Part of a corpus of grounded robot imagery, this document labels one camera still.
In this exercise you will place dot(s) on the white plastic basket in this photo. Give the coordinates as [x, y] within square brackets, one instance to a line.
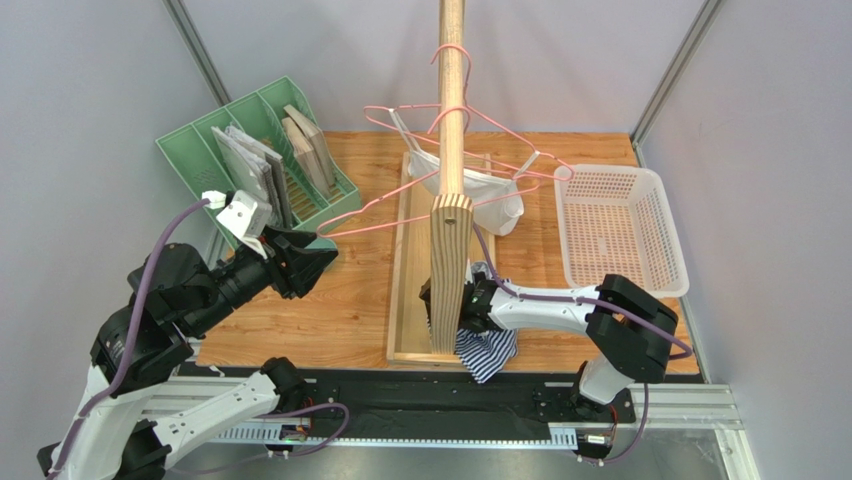
[617, 220]

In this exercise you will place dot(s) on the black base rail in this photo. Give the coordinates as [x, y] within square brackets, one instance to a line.
[436, 409]

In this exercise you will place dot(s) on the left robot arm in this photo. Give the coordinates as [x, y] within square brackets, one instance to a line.
[176, 299]

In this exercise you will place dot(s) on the white tank top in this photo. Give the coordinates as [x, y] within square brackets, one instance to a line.
[498, 205]

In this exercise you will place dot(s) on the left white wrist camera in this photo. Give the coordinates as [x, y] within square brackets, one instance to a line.
[243, 215]

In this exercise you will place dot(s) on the grey plastic-wrapped booklets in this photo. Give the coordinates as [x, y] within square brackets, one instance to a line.
[256, 168]

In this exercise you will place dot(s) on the blue striped tank top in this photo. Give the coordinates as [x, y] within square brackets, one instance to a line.
[482, 347]

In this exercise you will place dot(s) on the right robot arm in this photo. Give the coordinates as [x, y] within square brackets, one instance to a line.
[633, 331]

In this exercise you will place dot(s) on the wooden clothes rack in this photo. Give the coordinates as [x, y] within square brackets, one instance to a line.
[433, 239]

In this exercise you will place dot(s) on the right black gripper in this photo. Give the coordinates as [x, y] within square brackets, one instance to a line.
[427, 292]

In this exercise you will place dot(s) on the small teal bowl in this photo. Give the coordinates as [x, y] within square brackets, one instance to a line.
[322, 244]

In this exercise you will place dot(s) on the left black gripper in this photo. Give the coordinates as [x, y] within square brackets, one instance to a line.
[305, 269]

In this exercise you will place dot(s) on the green file organizer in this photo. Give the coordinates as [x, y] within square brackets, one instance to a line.
[194, 155]

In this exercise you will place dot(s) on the brown notebooks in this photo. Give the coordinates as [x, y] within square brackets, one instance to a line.
[310, 149]

